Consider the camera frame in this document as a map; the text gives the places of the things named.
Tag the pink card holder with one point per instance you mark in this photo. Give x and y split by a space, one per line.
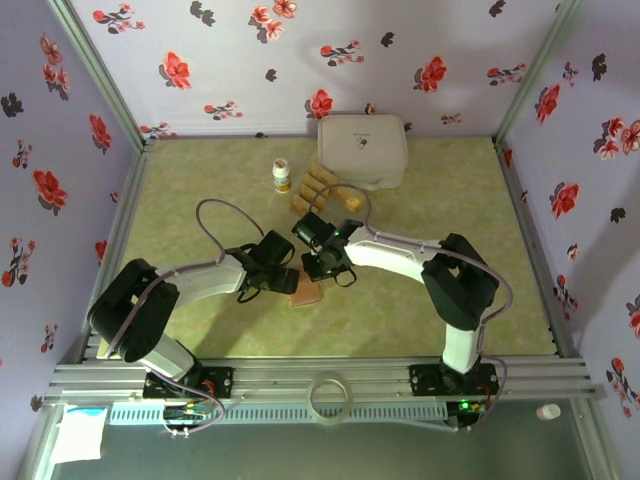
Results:
306 294

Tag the clear acrylic card stand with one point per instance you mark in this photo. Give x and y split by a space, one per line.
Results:
327 192

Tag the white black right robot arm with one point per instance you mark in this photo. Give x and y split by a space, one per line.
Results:
450 280

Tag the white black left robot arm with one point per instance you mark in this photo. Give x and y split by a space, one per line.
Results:
135 310

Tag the gold credit card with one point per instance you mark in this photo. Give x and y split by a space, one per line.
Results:
348 197
301 204
307 191
316 182
324 173

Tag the small white-capped pill bottle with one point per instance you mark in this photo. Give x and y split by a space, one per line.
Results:
281 175

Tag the white zip case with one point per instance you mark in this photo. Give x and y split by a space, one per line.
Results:
360 150

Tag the clear tape roll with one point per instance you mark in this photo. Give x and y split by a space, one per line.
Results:
311 402

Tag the white paper sheet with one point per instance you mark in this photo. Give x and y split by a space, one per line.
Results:
77 440

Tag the long aluminium frame rail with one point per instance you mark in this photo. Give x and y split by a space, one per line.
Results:
300 372

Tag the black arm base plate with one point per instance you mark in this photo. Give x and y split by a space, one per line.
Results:
220 382
425 380

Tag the aluminium side rail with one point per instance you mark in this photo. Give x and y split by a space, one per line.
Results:
125 210
520 200

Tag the aluminium corner post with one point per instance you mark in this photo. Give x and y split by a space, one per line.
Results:
100 75
540 70

